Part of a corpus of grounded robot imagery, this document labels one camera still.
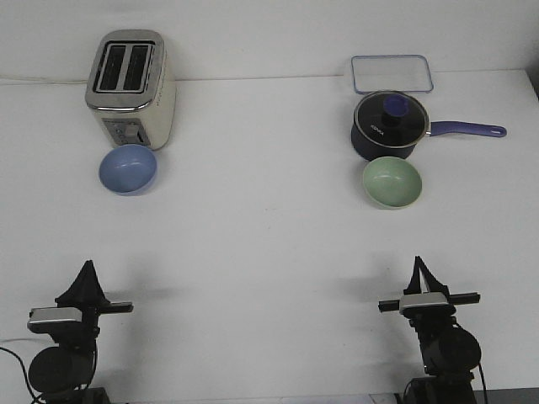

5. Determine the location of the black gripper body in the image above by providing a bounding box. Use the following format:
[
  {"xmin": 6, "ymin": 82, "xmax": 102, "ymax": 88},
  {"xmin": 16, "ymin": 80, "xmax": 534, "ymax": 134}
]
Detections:
[
  {"xmin": 378, "ymin": 292, "xmax": 480, "ymax": 334},
  {"xmin": 46, "ymin": 301, "xmax": 134, "ymax": 352}
]

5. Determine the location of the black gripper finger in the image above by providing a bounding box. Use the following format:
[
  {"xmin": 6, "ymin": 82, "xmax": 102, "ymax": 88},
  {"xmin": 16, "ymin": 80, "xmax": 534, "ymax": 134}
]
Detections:
[
  {"xmin": 88, "ymin": 260, "xmax": 110, "ymax": 304},
  {"xmin": 55, "ymin": 260, "xmax": 89, "ymax": 304},
  {"xmin": 403, "ymin": 256, "xmax": 421, "ymax": 295},
  {"xmin": 419, "ymin": 258, "xmax": 450, "ymax": 295}
]

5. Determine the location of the green bowl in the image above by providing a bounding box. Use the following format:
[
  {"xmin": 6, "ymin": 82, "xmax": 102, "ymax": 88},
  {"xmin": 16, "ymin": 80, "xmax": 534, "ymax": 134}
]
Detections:
[{"xmin": 362, "ymin": 157, "xmax": 423, "ymax": 210}]

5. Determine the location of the blue bowl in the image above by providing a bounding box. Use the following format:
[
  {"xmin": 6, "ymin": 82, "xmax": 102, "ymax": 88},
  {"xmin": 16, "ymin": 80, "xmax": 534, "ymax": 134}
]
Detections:
[{"xmin": 98, "ymin": 144, "xmax": 158, "ymax": 196}]

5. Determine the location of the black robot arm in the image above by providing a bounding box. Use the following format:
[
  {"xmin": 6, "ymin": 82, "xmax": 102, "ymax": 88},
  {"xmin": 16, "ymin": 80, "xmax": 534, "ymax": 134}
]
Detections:
[
  {"xmin": 378, "ymin": 256, "xmax": 482, "ymax": 403},
  {"xmin": 27, "ymin": 260, "xmax": 133, "ymax": 403}
]

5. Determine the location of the dark blue saucepan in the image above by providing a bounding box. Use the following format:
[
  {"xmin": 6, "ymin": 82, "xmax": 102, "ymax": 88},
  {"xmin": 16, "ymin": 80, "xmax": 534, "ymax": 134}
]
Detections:
[{"xmin": 350, "ymin": 121, "xmax": 507, "ymax": 161}]

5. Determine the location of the glass pot lid blue knob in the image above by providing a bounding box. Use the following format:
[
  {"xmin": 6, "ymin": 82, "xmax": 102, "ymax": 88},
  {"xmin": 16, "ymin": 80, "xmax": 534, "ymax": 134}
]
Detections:
[{"xmin": 355, "ymin": 91, "xmax": 429, "ymax": 148}]

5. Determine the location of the cream and chrome toaster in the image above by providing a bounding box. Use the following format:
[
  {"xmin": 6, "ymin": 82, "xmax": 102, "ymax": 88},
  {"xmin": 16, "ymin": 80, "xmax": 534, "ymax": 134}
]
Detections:
[{"xmin": 85, "ymin": 29, "xmax": 176, "ymax": 150}]

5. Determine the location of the clear container blue rim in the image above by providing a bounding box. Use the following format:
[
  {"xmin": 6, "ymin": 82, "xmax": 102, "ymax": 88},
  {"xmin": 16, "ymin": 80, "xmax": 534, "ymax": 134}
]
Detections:
[{"xmin": 350, "ymin": 54, "xmax": 434, "ymax": 94}]

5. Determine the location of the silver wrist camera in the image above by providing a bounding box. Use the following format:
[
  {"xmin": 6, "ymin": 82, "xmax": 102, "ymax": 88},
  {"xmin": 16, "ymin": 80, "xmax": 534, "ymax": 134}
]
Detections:
[
  {"xmin": 27, "ymin": 307, "xmax": 83, "ymax": 333},
  {"xmin": 398, "ymin": 292, "xmax": 449, "ymax": 315}
]

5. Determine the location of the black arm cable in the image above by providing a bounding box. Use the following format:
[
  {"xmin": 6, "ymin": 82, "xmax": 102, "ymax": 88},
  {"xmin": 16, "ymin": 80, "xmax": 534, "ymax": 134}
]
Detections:
[
  {"xmin": 0, "ymin": 345, "xmax": 41, "ymax": 401},
  {"xmin": 475, "ymin": 362, "xmax": 490, "ymax": 404}
]

